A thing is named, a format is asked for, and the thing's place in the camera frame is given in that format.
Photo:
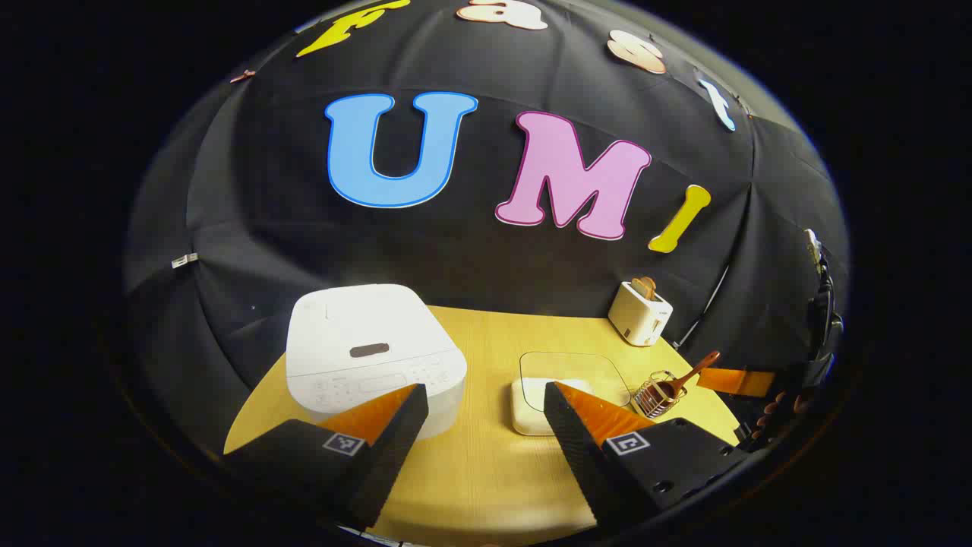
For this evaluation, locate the copper cloth clip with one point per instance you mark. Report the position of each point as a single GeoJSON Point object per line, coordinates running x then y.
{"type": "Point", "coordinates": [243, 76]}

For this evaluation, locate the toasted bread slice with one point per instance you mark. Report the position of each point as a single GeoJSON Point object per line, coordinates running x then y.
{"type": "Point", "coordinates": [644, 287]}

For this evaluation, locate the white toaster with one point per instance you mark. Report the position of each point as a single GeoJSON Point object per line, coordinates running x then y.
{"type": "Point", "coordinates": [636, 315]}

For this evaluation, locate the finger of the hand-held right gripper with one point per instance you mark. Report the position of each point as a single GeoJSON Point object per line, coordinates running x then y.
{"type": "Point", "coordinates": [736, 382]}
{"type": "Point", "coordinates": [778, 403]}

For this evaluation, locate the white cloth clip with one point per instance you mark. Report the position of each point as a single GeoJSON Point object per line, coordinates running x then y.
{"type": "Point", "coordinates": [184, 260]}

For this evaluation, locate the brown wooden spoon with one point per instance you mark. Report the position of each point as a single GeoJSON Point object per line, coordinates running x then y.
{"type": "Point", "coordinates": [692, 371]}

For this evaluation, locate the white rice cooker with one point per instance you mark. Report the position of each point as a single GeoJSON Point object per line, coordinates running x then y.
{"type": "Point", "coordinates": [357, 327]}

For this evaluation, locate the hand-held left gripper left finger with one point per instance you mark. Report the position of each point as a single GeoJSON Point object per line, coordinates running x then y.
{"type": "Point", "coordinates": [395, 448]}

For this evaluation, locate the black backdrop cloth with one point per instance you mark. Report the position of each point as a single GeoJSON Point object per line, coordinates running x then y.
{"type": "Point", "coordinates": [486, 258]}

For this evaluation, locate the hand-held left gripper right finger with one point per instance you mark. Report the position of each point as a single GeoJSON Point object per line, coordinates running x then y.
{"type": "Point", "coordinates": [577, 456]}

